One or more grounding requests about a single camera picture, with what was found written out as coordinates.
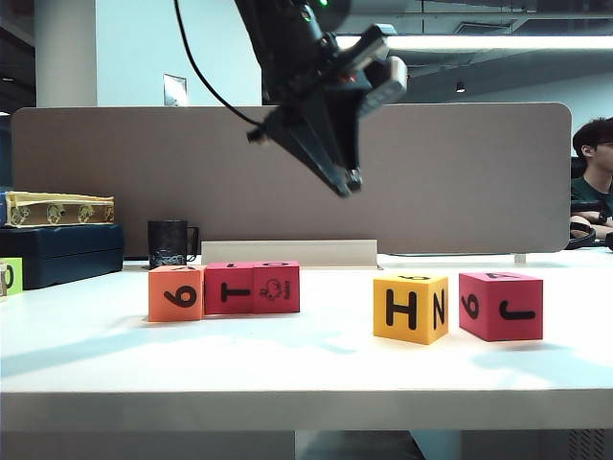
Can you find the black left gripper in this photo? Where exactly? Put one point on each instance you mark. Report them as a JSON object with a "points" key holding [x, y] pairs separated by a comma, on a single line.
{"points": [[325, 88]]}

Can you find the black mug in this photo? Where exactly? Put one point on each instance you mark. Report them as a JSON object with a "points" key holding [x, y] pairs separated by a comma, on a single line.
{"points": [[165, 244]]}

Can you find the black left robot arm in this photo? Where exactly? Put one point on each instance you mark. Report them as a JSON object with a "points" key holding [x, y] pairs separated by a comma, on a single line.
{"points": [[287, 48]]}

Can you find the white ceiling light strip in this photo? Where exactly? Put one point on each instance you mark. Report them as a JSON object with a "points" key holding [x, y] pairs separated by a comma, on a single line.
{"points": [[503, 42]]}

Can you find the red foam block letter A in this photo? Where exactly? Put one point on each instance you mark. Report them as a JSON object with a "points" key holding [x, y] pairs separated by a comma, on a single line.
{"points": [[493, 297]]}

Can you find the black ceiling spot lamp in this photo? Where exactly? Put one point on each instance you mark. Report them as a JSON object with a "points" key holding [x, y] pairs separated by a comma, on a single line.
{"points": [[460, 88]]}

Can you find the white divider bracket foot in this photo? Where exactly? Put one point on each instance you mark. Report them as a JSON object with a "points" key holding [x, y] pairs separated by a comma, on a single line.
{"points": [[520, 259]]}

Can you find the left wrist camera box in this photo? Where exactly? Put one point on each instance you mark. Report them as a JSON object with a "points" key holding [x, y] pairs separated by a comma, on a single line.
{"points": [[388, 81]]}

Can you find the yellow patterned box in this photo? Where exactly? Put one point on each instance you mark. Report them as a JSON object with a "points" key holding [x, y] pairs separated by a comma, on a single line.
{"points": [[57, 211]]}

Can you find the person in dark green shirt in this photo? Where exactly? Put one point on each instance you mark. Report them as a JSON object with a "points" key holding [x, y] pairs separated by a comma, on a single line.
{"points": [[594, 191]]}

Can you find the grey-brown desk divider panel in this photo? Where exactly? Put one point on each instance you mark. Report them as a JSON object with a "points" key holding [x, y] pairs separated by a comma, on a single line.
{"points": [[455, 182]]}

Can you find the orange foam block monkey print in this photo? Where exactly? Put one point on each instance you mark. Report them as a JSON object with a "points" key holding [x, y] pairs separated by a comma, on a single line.
{"points": [[163, 282]]}

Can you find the silver wall plate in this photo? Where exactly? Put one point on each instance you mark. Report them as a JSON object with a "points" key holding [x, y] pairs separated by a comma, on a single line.
{"points": [[173, 90]]}

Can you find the dark blue case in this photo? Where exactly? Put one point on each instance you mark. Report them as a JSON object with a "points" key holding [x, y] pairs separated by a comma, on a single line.
{"points": [[62, 254]]}

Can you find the green foam block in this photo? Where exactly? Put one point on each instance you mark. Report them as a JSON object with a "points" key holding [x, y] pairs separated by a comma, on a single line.
{"points": [[16, 278]]}

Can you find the red foam block letter L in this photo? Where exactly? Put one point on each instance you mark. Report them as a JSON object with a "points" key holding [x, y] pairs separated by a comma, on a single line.
{"points": [[239, 278]]}

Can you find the yellow foam block letter H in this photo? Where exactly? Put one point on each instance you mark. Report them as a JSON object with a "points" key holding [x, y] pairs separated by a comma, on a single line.
{"points": [[407, 330]]}

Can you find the black chair armrest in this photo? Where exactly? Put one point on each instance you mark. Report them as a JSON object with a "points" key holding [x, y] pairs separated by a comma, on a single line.
{"points": [[577, 245]]}

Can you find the red foam block letter O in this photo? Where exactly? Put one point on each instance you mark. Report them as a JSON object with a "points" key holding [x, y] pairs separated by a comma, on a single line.
{"points": [[287, 306]]}

